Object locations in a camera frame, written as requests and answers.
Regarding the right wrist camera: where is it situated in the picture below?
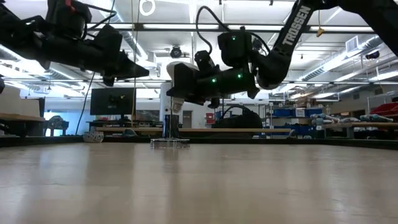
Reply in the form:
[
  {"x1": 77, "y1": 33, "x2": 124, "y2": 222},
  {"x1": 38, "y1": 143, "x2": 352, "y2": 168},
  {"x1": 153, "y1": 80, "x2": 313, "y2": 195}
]
[{"x1": 194, "y1": 50, "x2": 218, "y2": 74}]

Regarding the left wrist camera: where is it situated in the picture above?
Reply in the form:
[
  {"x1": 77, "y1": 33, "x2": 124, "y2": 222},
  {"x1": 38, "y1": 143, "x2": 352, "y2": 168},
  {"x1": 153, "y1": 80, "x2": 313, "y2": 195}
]
[{"x1": 45, "y1": 0, "x2": 93, "y2": 38}]

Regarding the hanging black cable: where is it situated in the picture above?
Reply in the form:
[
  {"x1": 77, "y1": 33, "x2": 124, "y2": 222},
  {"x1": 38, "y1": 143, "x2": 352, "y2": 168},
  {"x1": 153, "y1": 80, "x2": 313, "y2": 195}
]
[{"x1": 75, "y1": 71, "x2": 96, "y2": 135}]

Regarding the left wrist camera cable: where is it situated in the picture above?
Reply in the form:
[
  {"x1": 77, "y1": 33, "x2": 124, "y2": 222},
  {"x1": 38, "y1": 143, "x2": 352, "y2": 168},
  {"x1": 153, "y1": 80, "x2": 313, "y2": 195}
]
[{"x1": 83, "y1": 3, "x2": 118, "y2": 32}]

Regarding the black aluminium table frame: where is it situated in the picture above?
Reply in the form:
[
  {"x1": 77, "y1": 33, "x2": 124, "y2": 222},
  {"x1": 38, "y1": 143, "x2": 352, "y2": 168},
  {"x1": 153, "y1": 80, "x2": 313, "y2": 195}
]
[{"x1": 0, "y1": 134, "x2": 398, "y2": 151}]

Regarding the wooden side table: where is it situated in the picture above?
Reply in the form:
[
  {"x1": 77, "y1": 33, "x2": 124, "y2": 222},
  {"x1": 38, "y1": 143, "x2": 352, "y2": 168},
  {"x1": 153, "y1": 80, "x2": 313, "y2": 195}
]
[{"x1": 0, "y1": 113, "x2": 47, "y2": 138}]

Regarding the round black ceiling camera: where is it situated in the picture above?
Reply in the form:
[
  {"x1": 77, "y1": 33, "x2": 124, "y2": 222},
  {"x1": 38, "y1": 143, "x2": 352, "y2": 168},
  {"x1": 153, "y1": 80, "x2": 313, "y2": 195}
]
[{"x1": 170, "y1": 45, "x2": 183, "y2": 59}]

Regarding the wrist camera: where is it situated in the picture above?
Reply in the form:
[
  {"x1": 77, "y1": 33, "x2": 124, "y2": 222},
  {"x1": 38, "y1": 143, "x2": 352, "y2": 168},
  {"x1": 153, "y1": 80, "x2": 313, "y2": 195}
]
[
  {"x1": 45, "y1": 0, "x2": 93, "y2": 38},
  {"x1": 194, "y1": 50, "x2": 218, "y2": 74}
]

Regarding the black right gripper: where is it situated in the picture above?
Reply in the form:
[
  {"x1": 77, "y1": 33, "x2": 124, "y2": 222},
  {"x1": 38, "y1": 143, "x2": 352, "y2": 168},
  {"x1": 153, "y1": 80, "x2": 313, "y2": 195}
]
[{"x1": 167, "y1": 63, "x2": 261, "y2": 105}]

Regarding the white pillar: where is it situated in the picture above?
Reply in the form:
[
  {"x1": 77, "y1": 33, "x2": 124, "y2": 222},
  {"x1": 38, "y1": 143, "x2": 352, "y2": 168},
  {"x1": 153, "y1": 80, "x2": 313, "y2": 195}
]
[{"x1": 160, "y1": 82, "x2": 184, "y2": 125}]

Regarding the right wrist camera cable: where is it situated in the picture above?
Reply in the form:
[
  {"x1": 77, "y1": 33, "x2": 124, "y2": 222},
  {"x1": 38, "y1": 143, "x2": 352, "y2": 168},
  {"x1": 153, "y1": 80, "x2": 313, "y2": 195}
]
[{"x1": 195, "y1": 5, "x2": 231, "y2": 55}]

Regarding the hanging cord with yellow tag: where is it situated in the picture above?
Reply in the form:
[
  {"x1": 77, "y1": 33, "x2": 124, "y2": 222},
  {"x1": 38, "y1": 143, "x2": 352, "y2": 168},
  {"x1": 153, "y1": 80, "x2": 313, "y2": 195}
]
[{"x1": 316, "y1": 9, "x2": 326, "y2": 37}]

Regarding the long wooden workbench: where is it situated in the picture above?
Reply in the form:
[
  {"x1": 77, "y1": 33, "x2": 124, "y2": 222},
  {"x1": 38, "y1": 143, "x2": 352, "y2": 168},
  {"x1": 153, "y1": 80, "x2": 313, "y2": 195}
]
[{"x1": 323, "y1": 122, "x2": 398, "y2": 139}]

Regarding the white flood lightbulb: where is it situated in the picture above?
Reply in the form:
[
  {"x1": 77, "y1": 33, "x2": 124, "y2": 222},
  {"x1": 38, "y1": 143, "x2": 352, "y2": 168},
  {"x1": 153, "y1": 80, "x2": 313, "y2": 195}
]
[{"x1": 166, "y1": 60, "x2": 200, "y2": 114}]

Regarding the beige box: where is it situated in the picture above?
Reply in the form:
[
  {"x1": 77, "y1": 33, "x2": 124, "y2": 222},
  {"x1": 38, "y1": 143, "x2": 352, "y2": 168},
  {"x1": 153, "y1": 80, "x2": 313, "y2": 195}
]
[{"x1": 0, "y1": 85, "x2": 41, "y2": 118}]

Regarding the grey-blue rolled bundle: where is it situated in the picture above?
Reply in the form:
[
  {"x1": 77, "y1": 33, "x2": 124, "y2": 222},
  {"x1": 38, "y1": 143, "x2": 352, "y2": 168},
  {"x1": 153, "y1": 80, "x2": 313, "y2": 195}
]
[
  {"x1": 359, "y1": 114, "x2": 394, "y2": 123},
  {"x1": 309, "y1": 113, "x2": 340, "y2": 126}
]

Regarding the red bin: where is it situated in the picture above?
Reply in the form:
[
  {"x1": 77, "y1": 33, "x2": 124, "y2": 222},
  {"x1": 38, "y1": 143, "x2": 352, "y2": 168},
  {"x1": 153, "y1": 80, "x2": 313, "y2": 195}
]
[{"x1": 369, "y1": 102, "x2": 398, "y2": 118}]

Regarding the silver ceiling duct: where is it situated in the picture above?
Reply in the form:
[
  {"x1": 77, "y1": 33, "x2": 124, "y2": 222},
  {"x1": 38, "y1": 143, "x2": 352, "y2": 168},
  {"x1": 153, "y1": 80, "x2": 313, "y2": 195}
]
[{"x1": 298, "y1": 34, "x2": 398, "y2": 82}]

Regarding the chrome lamp socket clear base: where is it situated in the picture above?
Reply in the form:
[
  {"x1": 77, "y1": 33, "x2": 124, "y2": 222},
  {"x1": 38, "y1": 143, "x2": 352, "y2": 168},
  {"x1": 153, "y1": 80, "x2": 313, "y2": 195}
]
[{"x1": 150, "y1": 114, "x2": 191, "y2": 149}]

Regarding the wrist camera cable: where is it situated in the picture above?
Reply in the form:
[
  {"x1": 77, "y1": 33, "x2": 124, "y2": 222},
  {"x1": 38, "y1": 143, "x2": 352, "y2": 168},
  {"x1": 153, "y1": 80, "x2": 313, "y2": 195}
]
[
  {"x1": 195, "y1": 5, "x2": 231, "y2": 55},
  {"x1": 83, "y1": 3, "x2": 118, "y2": 32}
]

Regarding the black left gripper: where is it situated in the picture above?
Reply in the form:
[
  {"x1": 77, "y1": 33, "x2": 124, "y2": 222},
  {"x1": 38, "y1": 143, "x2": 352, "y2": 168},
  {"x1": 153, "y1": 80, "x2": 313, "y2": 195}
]
[{"x1": 40, "y1": 26, "x2": 150, "y2": 79}]

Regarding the blue storage bins shelf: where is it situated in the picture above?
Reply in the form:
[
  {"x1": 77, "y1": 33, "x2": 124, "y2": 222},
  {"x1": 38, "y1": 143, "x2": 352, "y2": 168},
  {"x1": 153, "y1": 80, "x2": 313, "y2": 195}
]
[{"x1": 270, "y1": 107, "x2": 326, "y2": 138}]

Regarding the black monitor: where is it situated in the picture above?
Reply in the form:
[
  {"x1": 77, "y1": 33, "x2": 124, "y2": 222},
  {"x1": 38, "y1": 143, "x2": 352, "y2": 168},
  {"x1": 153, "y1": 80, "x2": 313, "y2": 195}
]
[{"x1": 90, "y1": 87, "x2": 137, "y2": 123}]

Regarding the black bag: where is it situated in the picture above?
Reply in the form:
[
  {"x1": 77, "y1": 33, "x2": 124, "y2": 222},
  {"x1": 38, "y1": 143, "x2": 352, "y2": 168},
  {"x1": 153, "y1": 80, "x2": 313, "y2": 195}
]
[{"x1": 211, "y1": 105, "x2": 264, "y2": 129}]

